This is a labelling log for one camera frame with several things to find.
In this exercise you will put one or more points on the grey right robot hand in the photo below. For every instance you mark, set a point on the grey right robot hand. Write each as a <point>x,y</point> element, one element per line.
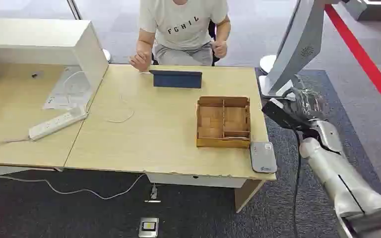
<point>305,105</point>

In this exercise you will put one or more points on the dark metal pole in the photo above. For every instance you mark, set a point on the dark metal pole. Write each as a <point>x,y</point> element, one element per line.
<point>74,9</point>

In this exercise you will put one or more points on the white kiosk stand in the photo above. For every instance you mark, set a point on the white kiosk stand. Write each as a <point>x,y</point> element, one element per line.
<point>299,42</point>

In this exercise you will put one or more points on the person's right hand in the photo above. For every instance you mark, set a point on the person's right hand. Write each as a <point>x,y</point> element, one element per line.
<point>140,60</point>

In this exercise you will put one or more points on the wooden desk leg panel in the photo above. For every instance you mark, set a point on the wooden desk leg panel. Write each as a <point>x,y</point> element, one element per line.
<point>244,195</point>

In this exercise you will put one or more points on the white desk partition shelf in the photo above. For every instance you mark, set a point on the white desk partition shelf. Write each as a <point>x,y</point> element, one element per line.
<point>46,41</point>

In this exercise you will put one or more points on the grey card reader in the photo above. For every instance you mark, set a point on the grey card reader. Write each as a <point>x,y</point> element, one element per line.
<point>262,157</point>

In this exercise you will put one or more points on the white desk drawer front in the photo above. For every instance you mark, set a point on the white desk drawer front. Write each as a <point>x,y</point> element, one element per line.
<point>193,180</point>

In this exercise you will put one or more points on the red floor tape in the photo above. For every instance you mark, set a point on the red floor tape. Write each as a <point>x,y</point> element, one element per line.
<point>364,59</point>

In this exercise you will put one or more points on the steel floor socket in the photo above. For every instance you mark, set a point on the steel floor socket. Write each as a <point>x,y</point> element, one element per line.
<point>148,227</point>

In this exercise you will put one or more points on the grey platform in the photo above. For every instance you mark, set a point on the grey platform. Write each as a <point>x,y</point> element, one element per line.
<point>378,10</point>

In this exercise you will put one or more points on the round white stand base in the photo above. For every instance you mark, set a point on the round white stand base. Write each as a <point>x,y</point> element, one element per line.
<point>267,64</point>
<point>107,56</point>

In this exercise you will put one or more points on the person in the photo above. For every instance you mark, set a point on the person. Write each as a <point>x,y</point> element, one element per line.
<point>180,26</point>

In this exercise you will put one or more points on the person's left hand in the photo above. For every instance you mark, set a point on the person's left hand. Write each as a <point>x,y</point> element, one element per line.
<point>220,49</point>

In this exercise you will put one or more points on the white power strip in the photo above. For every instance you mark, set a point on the white power strip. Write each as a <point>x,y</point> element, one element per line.
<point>57,123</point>

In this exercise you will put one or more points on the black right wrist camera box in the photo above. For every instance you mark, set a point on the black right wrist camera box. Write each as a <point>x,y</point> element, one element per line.
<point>277,113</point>

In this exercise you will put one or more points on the grey floor plug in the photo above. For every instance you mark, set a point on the grey floor plug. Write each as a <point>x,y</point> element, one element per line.
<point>153,193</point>

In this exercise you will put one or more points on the tablet in blue case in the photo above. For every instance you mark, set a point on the tablet in blue case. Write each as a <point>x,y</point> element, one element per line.
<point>177,79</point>

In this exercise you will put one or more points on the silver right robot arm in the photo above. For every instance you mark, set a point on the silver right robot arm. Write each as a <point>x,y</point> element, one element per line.
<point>341,177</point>

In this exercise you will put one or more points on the wooden compartment box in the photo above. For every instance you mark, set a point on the wooden compartment box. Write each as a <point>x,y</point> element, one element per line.
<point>223,123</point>

